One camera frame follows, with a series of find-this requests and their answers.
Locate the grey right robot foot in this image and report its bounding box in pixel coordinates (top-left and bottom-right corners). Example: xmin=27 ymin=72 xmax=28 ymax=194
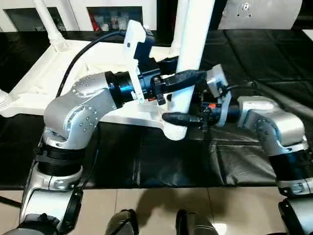
xmin=176 ymin=210 xmax=218 ymax=235

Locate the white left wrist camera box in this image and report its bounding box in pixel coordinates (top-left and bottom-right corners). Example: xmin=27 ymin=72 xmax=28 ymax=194
xmin=123 ymin=19 xmax=155 ymax=102

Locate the black box with gold label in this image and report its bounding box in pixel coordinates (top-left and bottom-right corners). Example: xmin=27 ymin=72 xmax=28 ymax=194
xmin=156 ymin=0 xmax=229 ymax=31

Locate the black metal table frame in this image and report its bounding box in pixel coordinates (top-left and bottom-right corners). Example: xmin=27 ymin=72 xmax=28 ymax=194
xmin=0 ymin=194 xmax=22 ymax=209

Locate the grey left robot foot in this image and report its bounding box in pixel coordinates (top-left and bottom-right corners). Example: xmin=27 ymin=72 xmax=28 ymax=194
xmin=109 ymin=208 xmax=140 ymax=235

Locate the white glass door cabinet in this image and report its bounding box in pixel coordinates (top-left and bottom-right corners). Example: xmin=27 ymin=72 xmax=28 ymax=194
xmin=0 ymin=0 xmax=157 ymax=32

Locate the grey robot foot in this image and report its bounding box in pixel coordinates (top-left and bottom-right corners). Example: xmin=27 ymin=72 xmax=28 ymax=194
xmin=176 ymin=210 xmax=218 ymax=235
xmin=109 ymin=208 xmax=140 ymax=235

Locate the white plastic table top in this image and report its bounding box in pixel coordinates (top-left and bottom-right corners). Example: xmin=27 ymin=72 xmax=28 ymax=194
xmin=0 ymin=39 xmax=190 ymax=142

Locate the white plastic table leg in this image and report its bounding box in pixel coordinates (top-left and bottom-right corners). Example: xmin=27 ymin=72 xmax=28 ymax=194
xmin=0 ymin=89 xmax=13 ymax=118
xmin=33 ymin=0 xmax=68 ymax=52
xmin=168 ymin=0 xmax=216 ymax=141
xmin=171 ymin=0 xmax=189 ymax=56

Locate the black work mat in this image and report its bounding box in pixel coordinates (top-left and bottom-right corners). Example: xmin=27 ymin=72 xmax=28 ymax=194
xmin=0 ymin=29 xmax=313 ymax=189

